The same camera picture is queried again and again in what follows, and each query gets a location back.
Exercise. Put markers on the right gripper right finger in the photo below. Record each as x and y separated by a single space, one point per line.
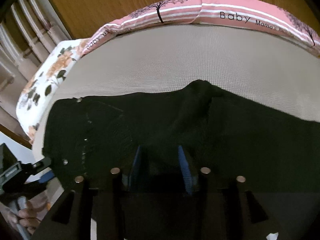
199 185

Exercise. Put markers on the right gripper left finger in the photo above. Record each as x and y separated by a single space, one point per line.
115 208

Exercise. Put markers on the black pants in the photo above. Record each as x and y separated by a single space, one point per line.
265 162

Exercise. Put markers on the person's left hand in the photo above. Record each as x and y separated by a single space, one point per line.
31 216

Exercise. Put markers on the white floral pillow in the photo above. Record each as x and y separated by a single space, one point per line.
39 90

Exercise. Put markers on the beige curtain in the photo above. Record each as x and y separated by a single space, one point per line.
30 29

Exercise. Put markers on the grey bed mat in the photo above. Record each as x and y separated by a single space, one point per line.
267 69

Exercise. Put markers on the pink tree-print pillow left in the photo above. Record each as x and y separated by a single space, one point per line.
158 13

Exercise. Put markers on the pink Baby-print pillow right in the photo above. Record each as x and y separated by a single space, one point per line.
261 16

